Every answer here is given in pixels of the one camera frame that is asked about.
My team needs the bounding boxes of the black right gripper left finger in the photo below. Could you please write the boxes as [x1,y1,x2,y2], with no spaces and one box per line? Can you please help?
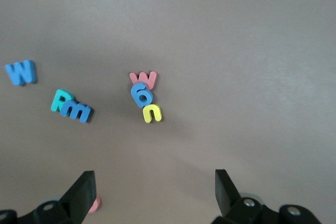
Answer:
[0,170,98,224]

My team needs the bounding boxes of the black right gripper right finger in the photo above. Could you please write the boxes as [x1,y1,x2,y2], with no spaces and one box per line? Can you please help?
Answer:
[211,168,322,224]

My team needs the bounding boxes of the pink foam letter Q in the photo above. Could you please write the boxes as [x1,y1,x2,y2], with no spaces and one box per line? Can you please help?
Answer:
[88,196,101,215]

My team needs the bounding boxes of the teal foam letter R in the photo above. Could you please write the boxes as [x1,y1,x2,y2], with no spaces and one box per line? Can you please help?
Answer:
[50,89,76,113]

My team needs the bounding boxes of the yellow lowercase letter n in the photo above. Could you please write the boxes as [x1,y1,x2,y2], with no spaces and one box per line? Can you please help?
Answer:
[142,103,162,124]

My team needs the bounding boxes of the blue capital letter W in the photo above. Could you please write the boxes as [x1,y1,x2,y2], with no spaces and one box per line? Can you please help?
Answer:
[4,59,37,86]

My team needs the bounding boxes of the pink lowercase letter w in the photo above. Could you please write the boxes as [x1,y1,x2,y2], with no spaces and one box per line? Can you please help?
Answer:
[129,70,159,90]

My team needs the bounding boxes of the blue lowercase letter m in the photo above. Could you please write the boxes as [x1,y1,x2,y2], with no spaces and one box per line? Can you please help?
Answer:
[60,100,93,123]

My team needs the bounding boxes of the blue foam digit 6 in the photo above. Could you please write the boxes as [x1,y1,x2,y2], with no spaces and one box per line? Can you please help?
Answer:
[130,82,154,109]

